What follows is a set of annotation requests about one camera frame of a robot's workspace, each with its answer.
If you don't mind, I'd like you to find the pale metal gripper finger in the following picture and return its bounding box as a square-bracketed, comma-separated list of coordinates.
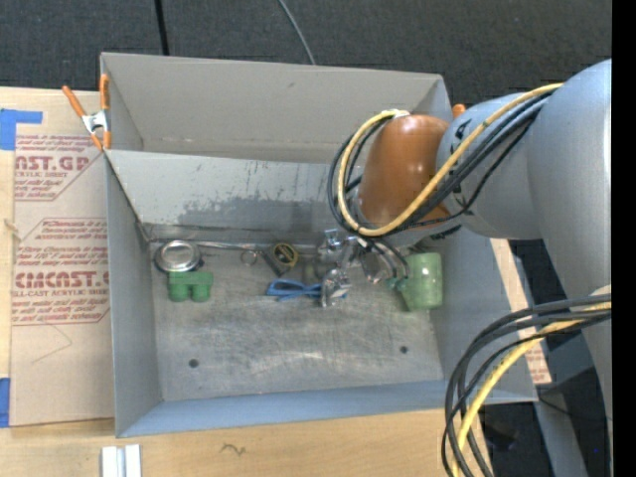
[320, 265, 352, 310]
[317, 229, 345, 264]

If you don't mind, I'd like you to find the grey metal bin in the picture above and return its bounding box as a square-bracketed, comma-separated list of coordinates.
[98, 51, 541, 439]

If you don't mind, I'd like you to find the dark tool with brass ring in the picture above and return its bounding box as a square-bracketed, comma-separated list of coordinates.
[259, 241, 301, 278]

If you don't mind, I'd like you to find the brown cardboard board, red print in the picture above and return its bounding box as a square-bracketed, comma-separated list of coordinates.
[0, 85, 554, 427]

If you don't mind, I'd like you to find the green double-cylinder toy block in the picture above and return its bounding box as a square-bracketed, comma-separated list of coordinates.
[167, 270, 215, 304]

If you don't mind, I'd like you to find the green cup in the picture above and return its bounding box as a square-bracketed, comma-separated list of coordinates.
[396, 251, 444, 313]

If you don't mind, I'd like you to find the round silver metal tin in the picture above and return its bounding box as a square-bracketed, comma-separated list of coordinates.
[153, 238, 203, 274]

